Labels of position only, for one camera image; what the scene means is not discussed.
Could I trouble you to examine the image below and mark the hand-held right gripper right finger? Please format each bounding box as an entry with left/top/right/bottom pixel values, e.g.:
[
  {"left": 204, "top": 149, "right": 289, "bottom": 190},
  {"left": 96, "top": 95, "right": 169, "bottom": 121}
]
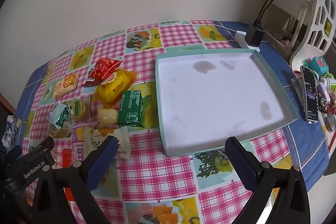
[{"left": 224, "top": 136, "right": 311, "bottom": 224}]

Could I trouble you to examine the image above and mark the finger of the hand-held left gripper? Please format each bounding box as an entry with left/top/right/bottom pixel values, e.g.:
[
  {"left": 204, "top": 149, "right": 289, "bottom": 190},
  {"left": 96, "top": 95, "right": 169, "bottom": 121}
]
[
  {"left": 4, "top": 145, "right": 23, "bottom": 163},
  {"left": 33, "top": 136, "right": 55, "bottom": 160}
]

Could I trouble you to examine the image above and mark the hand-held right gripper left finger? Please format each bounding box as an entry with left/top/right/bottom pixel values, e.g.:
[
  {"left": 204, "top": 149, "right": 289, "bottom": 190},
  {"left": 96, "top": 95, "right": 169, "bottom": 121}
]
[{"left": 31, "top": 135, "right": 126, "bottom": 224}]

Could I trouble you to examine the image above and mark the orange-red snack packet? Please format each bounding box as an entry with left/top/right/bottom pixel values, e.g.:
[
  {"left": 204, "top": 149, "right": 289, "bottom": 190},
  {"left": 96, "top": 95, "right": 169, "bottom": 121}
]
[{"left": 62, "top": 148, "right": 75, "bottom": 201}]

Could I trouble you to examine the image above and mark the white black-print snack packet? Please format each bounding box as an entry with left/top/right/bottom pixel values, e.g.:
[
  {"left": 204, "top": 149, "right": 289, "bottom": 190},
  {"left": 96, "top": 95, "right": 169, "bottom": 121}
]
[{"left": 84, "top": 126, "right": 132, "bottom": 160}]

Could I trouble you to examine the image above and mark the pink snack packet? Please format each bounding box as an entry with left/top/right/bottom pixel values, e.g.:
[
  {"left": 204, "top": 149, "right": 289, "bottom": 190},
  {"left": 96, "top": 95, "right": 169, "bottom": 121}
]
[{"left": 72, "top": 127, "right": 87, "bottom": 163}]

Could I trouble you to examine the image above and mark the green and white snack packet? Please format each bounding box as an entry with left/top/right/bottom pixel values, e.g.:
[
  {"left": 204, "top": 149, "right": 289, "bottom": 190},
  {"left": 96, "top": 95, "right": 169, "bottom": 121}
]
[{"left": 49, "top": 103, "right": 71, "bottom": 132}]

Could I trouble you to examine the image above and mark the pale translucent snack packet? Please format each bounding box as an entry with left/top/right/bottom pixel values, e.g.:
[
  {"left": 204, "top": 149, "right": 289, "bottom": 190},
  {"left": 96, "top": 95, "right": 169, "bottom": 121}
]
[{"left": 98, "top": 108, "right": 118, "bottom": 128}]

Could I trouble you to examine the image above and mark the clear cookie packet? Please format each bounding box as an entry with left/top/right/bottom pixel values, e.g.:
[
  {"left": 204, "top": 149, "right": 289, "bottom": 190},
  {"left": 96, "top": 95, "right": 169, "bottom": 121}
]
[{"left": 67, "top": 98, "right": 91, "bottom": 122}]

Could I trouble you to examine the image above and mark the dark green snack packet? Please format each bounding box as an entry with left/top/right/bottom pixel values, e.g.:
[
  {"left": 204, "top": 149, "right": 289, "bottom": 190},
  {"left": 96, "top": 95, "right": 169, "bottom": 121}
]
[{"left": 117, "top": 90, "right": 145, "bottom": 128}]

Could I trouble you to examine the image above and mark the cream orange snack packet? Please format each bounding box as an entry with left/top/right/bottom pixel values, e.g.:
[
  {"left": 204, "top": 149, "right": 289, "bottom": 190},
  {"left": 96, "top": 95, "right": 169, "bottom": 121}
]
[{"left": 54, "top": 72, "right": 80, "bottom": 98}]

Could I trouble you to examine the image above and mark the white tray with teal rim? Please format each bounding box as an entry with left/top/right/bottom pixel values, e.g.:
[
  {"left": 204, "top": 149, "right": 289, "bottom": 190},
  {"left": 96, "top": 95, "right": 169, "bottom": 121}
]
[{"left": 155, "top": 49, "right": 298, "bottom": 157}]

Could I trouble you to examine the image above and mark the yellow translucent snack packet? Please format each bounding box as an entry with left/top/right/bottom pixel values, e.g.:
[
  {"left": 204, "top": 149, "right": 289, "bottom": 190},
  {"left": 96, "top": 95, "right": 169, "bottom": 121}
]
[{"left": 94, "top": 69, "right": 138, "bottom": 104}]

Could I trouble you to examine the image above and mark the red snack packet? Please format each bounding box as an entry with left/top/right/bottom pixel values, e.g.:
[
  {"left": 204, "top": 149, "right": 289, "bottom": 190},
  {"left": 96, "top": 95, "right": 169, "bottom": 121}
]
[{"left": 83, "top": 57, "right": 124, "bottom": 86}]

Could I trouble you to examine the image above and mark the crumpled white blue wrapper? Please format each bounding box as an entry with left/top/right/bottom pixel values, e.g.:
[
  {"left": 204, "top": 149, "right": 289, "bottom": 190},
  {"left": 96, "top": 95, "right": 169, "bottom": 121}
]
[{"left": 2, "top": 115, "right": 23, "bottom": 148}]

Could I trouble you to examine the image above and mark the brown wooden board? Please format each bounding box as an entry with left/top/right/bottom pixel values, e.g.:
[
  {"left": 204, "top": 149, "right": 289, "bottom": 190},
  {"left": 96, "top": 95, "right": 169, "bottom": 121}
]
[{"left": 0, "top": 93, "right": 16, "bottom": 115}]

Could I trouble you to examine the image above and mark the clear glass jar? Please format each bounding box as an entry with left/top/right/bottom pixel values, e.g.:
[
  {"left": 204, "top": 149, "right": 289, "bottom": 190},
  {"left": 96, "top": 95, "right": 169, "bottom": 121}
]
[{"left": 322, "top": 109, "right": 336, "bottom": 132}]

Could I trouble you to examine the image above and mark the black smartphone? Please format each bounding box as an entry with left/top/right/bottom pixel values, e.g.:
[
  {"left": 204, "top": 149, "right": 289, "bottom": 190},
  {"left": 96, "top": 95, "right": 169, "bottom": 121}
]
[{"left": 301, "top": 65, "right": 321, "bottom": 122}]

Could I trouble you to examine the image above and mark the pale purple toy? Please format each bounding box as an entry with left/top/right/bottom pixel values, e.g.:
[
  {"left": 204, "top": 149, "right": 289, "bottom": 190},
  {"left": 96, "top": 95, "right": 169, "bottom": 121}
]
[{"left": 318, "top": 82, "right": 332, "bottom": 104}]

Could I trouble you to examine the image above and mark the white jar with green band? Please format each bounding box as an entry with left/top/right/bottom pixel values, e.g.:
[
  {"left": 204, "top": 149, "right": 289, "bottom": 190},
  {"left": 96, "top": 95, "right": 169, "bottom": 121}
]
[{"left": 325, "top": 77, "right": 336, "bottom": 93}]

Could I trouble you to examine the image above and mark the teal toy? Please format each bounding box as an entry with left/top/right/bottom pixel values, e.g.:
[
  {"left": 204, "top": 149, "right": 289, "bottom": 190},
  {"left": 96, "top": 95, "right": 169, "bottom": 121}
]
[{"left": 302, "top": 57, "right": 328, "bottom": 77}]

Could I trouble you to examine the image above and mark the white lattice chair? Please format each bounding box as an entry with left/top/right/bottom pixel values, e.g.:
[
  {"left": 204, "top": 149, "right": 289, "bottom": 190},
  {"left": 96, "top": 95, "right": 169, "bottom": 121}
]
[{"left": 290, "top": 0, "right": 336, "bottom": 67}]

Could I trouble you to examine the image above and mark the black charger on power strip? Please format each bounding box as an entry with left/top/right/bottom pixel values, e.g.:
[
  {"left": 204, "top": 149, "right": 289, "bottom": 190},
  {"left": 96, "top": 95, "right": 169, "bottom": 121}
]
[{"left": 235, "top": 30, "right": 260, "bottom": 52}]

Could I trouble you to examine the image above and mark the white power strip cable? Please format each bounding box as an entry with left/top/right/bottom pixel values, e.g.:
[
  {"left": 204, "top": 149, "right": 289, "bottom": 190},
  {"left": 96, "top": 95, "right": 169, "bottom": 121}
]
[{"left": 215, "top": 25, "right": 237, "bottom": 33}]

